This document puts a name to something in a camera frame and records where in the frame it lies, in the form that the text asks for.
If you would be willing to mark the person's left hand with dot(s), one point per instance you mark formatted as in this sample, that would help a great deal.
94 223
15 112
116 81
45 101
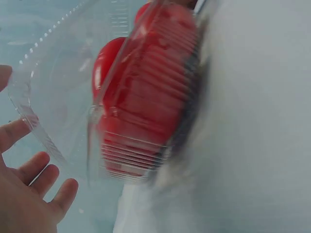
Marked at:
17 206

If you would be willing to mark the clear plastic clamshell container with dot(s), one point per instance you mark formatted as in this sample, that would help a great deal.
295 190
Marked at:
80 102

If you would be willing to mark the red tomato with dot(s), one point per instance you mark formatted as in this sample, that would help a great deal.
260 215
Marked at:
107 65
167 26
141 121

